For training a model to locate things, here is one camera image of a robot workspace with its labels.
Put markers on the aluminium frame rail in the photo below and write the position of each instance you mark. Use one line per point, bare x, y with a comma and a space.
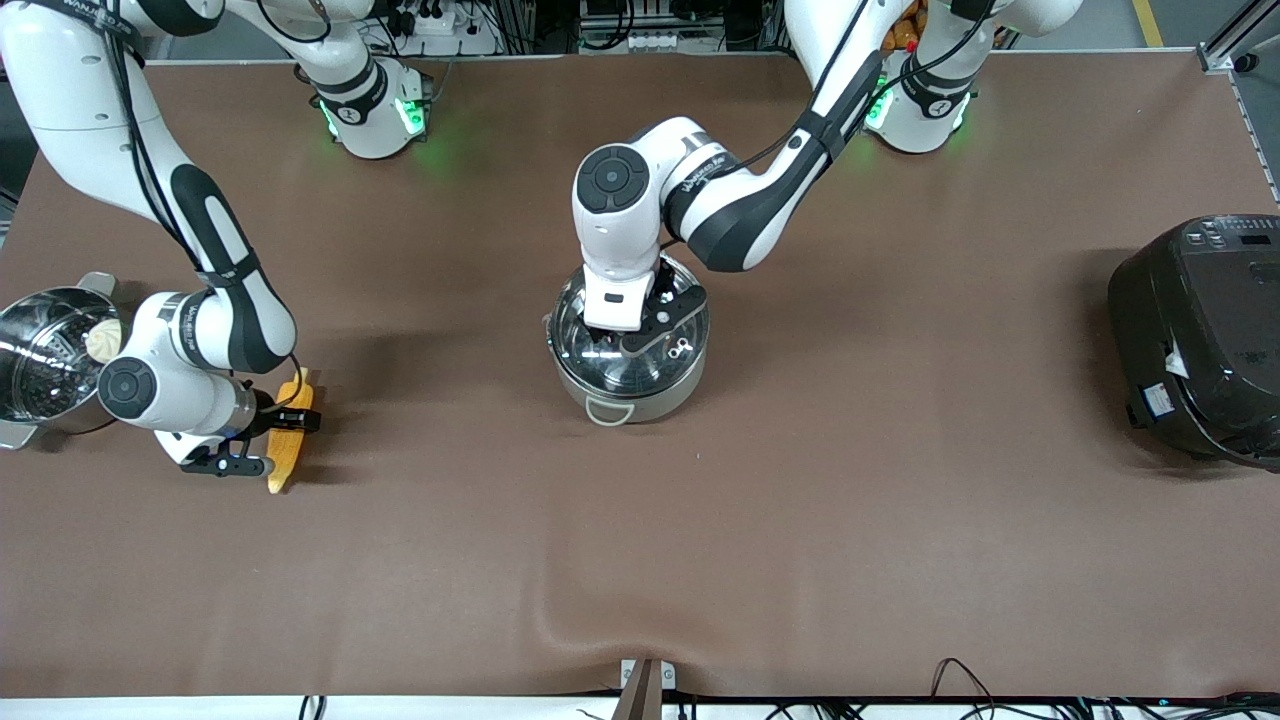
1240, 50

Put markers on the metal table clamp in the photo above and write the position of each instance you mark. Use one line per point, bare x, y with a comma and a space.
640, 685

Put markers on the steel steamer pot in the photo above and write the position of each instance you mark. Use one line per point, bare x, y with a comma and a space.
40, 370

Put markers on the black rice cooker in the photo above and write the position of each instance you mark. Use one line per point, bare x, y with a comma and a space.
1200, 350

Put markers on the stainless steel cooking pot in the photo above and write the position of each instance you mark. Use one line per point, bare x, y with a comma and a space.
640, 405

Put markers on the brown table mat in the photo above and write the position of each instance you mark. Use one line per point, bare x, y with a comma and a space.
640, 560

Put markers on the white power strip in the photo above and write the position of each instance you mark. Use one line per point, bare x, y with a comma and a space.
650, 42
435, 22

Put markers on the white steamed bun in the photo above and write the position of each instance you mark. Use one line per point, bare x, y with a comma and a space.
100, 342

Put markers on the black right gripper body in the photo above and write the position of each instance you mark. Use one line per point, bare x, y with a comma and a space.
268, 417

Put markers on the glass pot lid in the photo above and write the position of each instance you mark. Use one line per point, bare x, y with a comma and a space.
600, 370

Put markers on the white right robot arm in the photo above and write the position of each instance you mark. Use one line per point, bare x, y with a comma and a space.
70, 100

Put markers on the yellow corn cob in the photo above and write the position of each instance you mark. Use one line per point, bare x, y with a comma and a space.
283, 470

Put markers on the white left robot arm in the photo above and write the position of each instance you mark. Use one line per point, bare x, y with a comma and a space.
620, 230

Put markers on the orange snack packets bag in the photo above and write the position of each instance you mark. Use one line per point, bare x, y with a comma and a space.
900, 35

